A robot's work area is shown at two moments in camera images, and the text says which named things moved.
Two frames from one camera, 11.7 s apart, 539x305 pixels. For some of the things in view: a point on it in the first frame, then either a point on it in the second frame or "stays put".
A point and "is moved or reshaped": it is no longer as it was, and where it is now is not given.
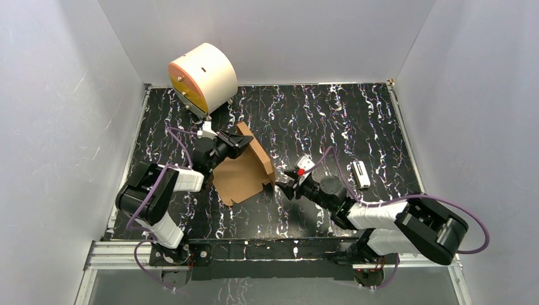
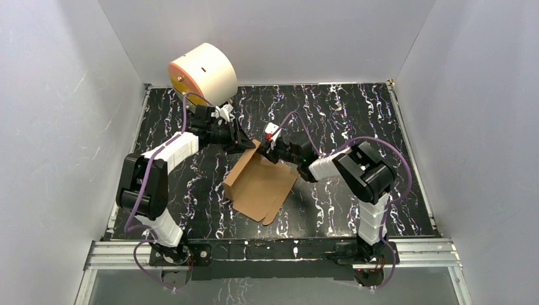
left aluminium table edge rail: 131,153 stays put
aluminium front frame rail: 112,254 stays put
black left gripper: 229,143 → 235,137
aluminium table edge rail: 391,87 stays put
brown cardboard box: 240,177 is moved or reshaped
